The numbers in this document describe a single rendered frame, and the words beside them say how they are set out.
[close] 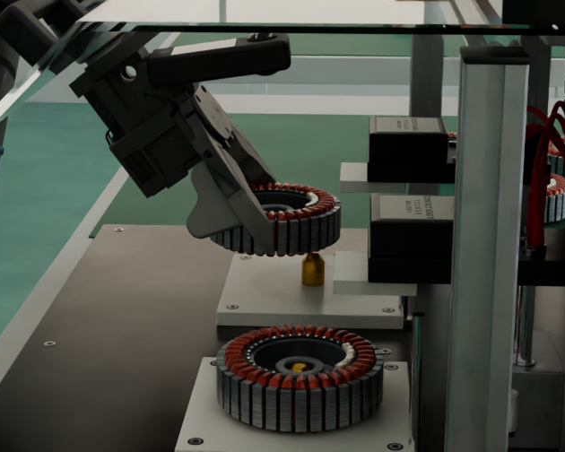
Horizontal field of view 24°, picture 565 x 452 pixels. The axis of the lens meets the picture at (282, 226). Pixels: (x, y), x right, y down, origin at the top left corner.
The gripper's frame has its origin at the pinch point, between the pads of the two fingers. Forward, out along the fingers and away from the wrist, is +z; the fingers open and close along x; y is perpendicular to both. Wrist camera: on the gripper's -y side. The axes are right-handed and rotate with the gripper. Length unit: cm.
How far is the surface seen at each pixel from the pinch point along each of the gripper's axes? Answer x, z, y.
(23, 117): -418, -9, 154
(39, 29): 36.2, -23.9, -3.6
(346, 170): 0.1, -0.6, -7.0
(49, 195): -300, 14, 124
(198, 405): 25.4, 1.9, 6.5
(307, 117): -80, 6, 6
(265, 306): 6.2, 3.8, 3.9
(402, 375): 19.5, 9.9, -4.7
